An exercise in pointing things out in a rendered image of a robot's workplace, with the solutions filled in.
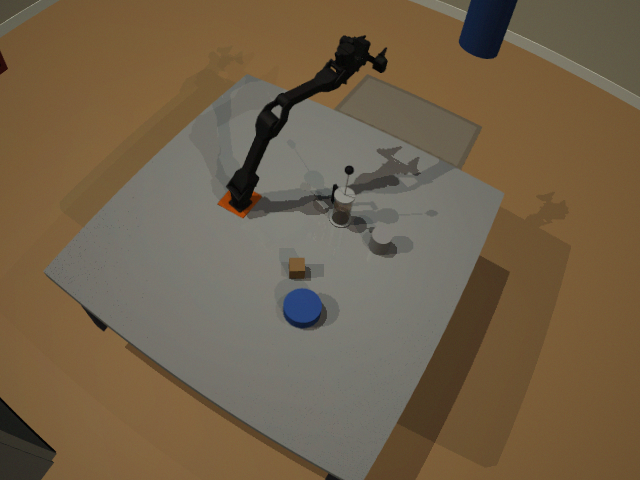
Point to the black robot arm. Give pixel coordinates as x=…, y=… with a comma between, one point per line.
x=268, y=126

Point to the dark grey cylinder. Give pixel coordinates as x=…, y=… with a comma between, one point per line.
x=380, y=240

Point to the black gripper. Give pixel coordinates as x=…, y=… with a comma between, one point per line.
x=379, y=63

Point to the blue cylinder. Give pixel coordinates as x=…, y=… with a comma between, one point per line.
x=302, y=308

